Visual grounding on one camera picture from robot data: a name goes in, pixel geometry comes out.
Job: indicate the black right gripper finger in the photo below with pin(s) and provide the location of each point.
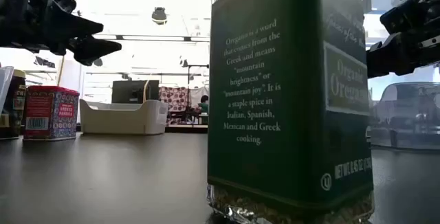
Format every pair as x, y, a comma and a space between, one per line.
409, 14
392, 57

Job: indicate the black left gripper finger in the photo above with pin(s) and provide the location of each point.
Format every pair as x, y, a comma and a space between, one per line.
65, 28
93, 49

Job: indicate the red-lid paprika tin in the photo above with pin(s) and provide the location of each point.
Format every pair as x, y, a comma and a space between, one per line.
51, 114

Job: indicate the yellow-lid spice jar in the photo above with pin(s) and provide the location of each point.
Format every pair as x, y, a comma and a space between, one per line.
17, 107

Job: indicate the green-lid oregano jar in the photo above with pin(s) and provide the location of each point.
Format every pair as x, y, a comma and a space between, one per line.
275, 97

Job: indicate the smoky grey transparent bin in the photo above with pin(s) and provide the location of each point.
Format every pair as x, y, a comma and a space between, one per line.
405, 114

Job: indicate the red patterned cloth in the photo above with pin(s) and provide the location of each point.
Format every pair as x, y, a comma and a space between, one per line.
173, 98

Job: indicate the person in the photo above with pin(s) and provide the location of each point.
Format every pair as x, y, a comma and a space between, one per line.
204, 102

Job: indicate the black table frame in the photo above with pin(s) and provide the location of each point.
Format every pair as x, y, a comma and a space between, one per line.
185, 129

